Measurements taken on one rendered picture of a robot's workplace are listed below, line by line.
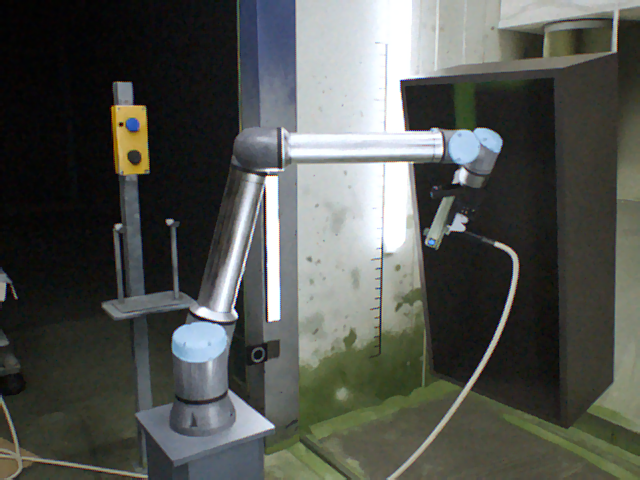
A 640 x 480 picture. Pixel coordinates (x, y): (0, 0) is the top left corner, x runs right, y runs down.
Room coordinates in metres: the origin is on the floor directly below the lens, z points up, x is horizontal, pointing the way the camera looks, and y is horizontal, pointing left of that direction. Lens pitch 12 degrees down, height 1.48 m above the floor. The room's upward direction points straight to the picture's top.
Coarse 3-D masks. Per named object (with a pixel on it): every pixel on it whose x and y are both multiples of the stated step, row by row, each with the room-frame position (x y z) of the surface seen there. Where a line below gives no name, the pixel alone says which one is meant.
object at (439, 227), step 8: (456, 176) 2.23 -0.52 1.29; (448, 200) 2.05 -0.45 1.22; (440, 208) 2.00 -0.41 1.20; (448, 208) 2.01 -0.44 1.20; (440, 216) 1.95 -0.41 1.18; (448, 216) 1.99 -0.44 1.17; (432, 224) 1.92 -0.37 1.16; (440, 224) 1.91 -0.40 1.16; (424, 232) 1.89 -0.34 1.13; (432, 232) 1.87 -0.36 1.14; (440, 232) 1.88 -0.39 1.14; (456, 232) 1.93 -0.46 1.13; (464, 232) 1.92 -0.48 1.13; (472, 232) 1.92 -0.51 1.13; (480, 232) 1.93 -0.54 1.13; (472, 240) 1.92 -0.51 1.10; (480, 240) 1.91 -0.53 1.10; (488, 240) 1.91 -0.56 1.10
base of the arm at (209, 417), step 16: (176, 400) 1.52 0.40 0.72; (192, 400) 1.49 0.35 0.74; (208, 400) 1.50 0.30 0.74; (224, 400) 1.53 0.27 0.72; (176, 416) 1.50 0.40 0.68; (192, 416) 1.49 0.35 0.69; (208, 416) 1.49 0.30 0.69; (224, 416) 1.51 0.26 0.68; (192, 432) 1.47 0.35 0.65; (208, 432) 1.47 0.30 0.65
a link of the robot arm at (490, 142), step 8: (480, 128) 1.80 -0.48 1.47; (480, 136) 1.76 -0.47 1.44; (488, 136) 1.77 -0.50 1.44; (496, 136) 1.78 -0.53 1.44; (480, 144) 1.76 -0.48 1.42; (488, 144) 1.75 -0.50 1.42; (496, 144) 1.75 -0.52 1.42; (480, 152) 1.76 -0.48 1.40; (488, 152) 1.76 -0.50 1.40; (496, 152) 1.77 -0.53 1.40; (480, 160) 1.77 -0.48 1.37; (488, 160) 1.77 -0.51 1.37; (464, 168) 1.82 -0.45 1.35; (472, 168) 1.80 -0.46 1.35; (480, 168) 1.79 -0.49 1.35; (488, 168) 1.79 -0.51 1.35
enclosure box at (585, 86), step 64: (512, 64) 2.01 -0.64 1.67; (576, 64) 1.73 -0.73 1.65; (448, 128) 2.32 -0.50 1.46; (512, 128) 2.22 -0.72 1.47; (576, 128) 1.75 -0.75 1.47; (512, 192) 2.26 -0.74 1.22; (576, 192) 1.77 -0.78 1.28; (448, 256) 2.34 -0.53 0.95; (576, 256) 1.79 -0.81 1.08; (448, 320) 2.36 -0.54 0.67; (512, 320) 2.36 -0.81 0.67; (576, 320) 1.82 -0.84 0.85; (512, 384) 2.13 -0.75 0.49; (576, 384) 1.85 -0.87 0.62
